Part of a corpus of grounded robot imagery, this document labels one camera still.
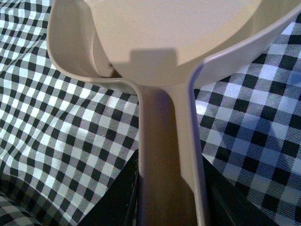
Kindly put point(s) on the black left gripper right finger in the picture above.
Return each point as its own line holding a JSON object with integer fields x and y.
{"x": 228, "y": 206}

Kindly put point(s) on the beige plastic dustpan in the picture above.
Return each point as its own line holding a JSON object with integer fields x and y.
{"x": 161, "y": 50}

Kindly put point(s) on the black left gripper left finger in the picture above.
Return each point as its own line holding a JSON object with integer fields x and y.
{"x": 117, "y": 206}

